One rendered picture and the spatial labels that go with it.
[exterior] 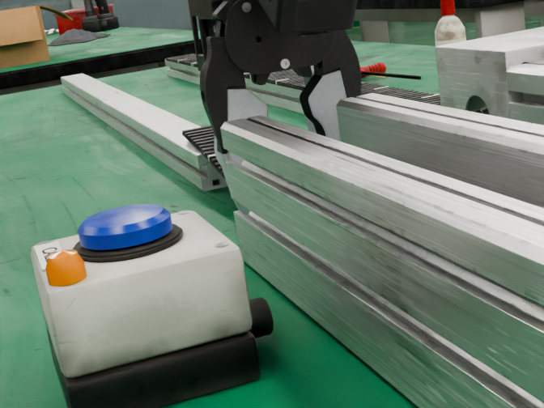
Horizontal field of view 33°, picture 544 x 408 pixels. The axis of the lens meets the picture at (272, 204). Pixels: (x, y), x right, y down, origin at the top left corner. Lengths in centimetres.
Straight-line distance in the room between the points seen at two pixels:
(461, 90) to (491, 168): 25
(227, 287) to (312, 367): 5
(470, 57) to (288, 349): 29
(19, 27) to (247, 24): 206
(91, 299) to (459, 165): 18
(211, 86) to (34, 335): 18
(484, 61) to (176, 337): 33
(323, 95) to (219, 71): 7
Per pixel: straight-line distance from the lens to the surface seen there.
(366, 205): 35
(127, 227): 38
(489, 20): 303
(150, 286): 37
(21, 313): 54
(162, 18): 1174
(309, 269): 43
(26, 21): 261
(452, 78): 66
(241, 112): 57
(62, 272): 36
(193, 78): 152
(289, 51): 57
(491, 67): 62
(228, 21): 56
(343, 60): 59
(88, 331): 37
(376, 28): 538
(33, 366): 46
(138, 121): 98
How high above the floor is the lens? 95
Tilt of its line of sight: 14 degrees down
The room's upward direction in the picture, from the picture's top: 8 degrees counter-clockwise
